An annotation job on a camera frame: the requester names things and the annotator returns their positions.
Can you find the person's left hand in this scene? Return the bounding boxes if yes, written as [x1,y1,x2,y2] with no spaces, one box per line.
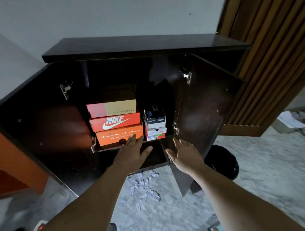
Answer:
[112,134,153,175]

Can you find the red and beige shoe box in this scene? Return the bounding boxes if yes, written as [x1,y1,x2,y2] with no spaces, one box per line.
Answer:
[86,84,137,118]

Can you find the brown slatted wooden door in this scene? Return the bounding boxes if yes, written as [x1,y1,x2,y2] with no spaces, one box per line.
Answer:
[217,0,305,137]

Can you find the orange wooden furniture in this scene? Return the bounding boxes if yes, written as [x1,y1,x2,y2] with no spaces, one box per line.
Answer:
[0,132,50,198]

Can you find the red shoe box white logo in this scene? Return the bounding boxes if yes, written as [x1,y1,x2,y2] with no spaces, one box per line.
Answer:
[89,112,141,133]

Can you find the orange shoe box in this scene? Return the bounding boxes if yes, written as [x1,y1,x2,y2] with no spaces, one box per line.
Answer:
[96,125,144,146]

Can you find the person's left forearm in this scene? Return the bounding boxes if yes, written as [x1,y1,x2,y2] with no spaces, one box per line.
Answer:
[42,164,134,231]

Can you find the dark wooden cabinet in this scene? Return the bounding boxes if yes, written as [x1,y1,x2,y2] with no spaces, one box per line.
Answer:
[0,34,252,198]

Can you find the dark wide cabinet door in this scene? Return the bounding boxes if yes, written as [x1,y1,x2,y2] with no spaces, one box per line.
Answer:
[0,63,97,198]

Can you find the person's right hand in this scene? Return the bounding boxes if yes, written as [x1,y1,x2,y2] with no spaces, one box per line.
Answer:
[165,138,205,175]

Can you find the white papers pile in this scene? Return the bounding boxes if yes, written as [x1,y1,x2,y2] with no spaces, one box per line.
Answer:
[272,111,305,134]

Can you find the black and white small box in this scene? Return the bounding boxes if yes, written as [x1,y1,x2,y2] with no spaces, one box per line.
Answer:
[144,103,166,129]

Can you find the dark narrow cabinet door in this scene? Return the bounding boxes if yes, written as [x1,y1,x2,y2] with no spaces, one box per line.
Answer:
[167,54,244,197]

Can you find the red and white object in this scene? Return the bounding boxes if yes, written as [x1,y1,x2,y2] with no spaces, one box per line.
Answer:
[33,220,49,231]

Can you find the white and red small box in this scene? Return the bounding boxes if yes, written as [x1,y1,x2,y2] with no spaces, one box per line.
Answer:
[145,125,167,141]

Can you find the scattered crumpled paper pieces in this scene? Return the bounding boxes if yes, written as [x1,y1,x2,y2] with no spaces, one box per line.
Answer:
[122,170,162,211]

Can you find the person's right forearm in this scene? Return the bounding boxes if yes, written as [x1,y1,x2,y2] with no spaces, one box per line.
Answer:
[188,163,305,231]

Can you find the black round bin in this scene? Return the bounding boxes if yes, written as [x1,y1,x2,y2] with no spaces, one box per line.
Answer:
[204,145,239,181]

